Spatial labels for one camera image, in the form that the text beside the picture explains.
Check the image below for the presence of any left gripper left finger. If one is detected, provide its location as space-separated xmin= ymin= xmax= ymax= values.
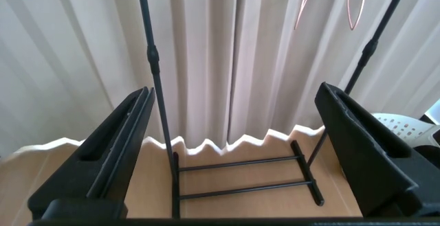
xmin=27 ymin=87 xmax=156 ymax=220

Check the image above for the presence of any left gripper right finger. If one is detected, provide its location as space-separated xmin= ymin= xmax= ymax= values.
xmin=314 ymin=81 xmax=440 ymax=218

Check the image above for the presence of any pink clothes hanger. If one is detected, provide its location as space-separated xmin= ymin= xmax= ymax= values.
xmin=346 ymin=0 xmax=368 ymax=31
xmin=294 ymin=0 xmax=314 ymax=31

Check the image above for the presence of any white laundry basket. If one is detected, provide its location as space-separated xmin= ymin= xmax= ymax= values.
xmin=371 ymin=112 xmax=440 ymax=148

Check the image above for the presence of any black clothes rack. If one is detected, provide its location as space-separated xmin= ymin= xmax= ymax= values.
xmin=135 ymin=0 xmax=413 ymax=220

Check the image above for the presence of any silver curtain wand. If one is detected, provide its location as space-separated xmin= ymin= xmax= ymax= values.
xmin=226 ymin=0 xmax=240 ymax=144

